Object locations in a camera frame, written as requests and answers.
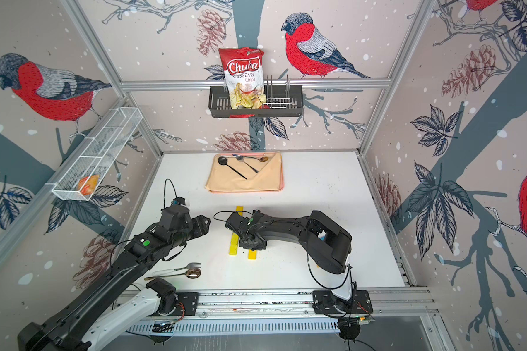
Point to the black ladle spoon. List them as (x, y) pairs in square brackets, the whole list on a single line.
[(223, 160)]

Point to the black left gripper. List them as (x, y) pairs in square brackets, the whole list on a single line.
[(200, 224)]

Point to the copper spoon on cloth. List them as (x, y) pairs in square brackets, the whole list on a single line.
[(260, 159)]

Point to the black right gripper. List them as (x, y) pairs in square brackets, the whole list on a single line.
[(241, 242)]

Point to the black wall rack basket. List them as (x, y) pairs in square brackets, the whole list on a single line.
[(283, 99)]

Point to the beige folded cloth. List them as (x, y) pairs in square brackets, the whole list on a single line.
[(269, 179)]

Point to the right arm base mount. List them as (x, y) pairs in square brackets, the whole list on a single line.
[(326, 303)]

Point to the red cassava chips bag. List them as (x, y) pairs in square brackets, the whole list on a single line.
[(244, 77)]

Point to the silver fork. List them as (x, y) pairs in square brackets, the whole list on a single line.
[(188, 267)]

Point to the copper spoon near base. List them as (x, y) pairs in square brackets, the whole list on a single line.
[(190, 274)]

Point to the silver spoon on cloth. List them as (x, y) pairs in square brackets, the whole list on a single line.
[(242, 159)]

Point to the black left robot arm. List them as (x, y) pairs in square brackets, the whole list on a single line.
[(67, 328)]

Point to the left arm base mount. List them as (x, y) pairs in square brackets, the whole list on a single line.
[(171, 302)]

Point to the white wire mesh basket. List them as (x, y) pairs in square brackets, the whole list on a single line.
[(100, 150)]

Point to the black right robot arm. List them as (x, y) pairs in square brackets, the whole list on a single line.
[(325, 242)]

